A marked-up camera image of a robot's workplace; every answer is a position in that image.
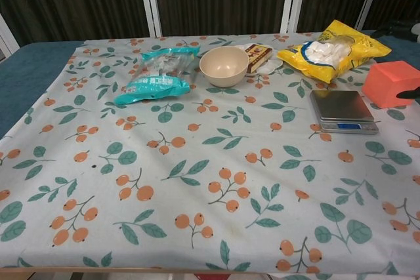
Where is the yellow marshmallow bag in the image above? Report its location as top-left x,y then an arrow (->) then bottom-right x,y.
277,20 -> 393,85

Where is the small red gold box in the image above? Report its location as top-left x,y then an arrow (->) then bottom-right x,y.
245,43 -> 274,74

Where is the white flower-shaped plate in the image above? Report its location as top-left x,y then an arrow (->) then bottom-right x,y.
235,43 -> 285,75

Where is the orange cube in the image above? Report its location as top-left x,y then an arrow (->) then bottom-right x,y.
362,60 -> 420,110

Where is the silver digital scale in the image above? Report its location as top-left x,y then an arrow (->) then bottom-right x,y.
308,90 -> 379,135

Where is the teal snack bag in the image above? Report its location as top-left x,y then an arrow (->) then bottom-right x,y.
113,46 -> 201,106

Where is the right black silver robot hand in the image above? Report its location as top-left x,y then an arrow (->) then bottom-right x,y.
395,87 -> 420,100

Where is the beige round bowl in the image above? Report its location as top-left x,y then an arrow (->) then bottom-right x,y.
199,47 -> 250,89

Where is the floral leaf print tablecloth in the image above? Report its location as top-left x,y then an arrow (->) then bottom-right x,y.
0,31 -> 420,280

